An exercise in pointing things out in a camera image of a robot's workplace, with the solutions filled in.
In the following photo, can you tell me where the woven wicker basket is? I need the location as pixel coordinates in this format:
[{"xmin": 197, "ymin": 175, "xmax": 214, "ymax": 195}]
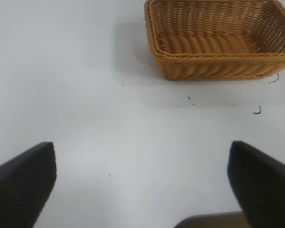
[{"xmin": 143, "ymin": 0, "xmax": 285, "ymax": 82}]

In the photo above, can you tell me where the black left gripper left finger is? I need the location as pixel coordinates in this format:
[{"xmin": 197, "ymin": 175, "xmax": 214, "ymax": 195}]
[{"xmin": 0, "ymin": 142, "xmax": 57, "ymax": 228}]

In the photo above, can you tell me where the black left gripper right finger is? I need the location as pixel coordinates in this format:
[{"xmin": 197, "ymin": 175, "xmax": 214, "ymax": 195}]
[{"xmin": 226, "ymin": 141, "xmax": 285, "ymax": 228}]

